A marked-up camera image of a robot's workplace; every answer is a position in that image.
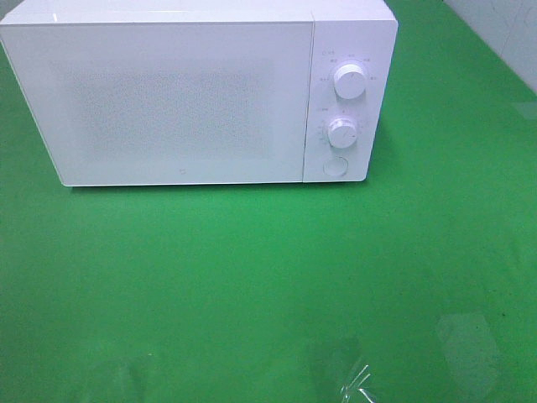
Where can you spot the round white door-release button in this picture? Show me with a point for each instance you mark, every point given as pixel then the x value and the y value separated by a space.
pixel 336 166

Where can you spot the clear tape patch front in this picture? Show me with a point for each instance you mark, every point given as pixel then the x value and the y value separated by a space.
pixel 353 373

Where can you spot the clear tape patch far right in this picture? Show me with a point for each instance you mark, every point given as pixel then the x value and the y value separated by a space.
pixel 528 110

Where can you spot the white dial knob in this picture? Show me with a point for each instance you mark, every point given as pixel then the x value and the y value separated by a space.
pixel 342 133
pixel 350 79

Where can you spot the white microwave oven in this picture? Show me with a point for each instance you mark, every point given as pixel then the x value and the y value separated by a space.
pixel 342 30

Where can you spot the green table mat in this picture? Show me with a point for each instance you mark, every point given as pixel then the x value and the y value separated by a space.
pixel 243 293

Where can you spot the white microwave door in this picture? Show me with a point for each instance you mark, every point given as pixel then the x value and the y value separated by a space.
pixel 165 104

